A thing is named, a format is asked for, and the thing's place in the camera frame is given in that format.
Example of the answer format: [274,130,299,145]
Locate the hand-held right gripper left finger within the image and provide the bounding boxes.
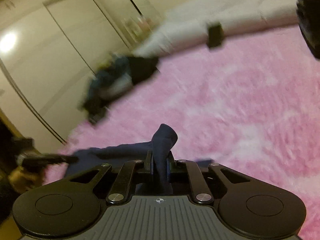
[70,150,154,204]

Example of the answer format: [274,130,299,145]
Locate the grey striped duvet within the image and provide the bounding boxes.
[132,0,300,57]

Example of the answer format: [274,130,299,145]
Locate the navy blue shirt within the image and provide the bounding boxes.
[64,123,214,193]

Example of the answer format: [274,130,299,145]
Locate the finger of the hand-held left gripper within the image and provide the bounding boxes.
[45,154,79,166]

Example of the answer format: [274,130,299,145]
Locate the cream wardrobe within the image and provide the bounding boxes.
[0,0,130,145]

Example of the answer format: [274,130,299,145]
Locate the stack of dark folded clothes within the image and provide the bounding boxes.
[287,0,320,61]

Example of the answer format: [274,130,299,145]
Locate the black phone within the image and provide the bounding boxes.
[206,22,224,48]

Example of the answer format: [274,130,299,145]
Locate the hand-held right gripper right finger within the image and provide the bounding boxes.
[165,152,252,204]

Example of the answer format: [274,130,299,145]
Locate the person's left hand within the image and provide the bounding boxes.
[7,166,44,194]

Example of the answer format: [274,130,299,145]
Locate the pink floral blanket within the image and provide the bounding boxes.
[41,25,320,240]

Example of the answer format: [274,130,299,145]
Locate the black white striped garment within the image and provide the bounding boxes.
[100,76,133,100]

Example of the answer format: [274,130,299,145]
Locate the cream vanity table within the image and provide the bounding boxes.
[120,0,163,48]

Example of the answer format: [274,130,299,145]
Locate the dark track jacket white stripes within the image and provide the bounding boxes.
[80,54,133,125]

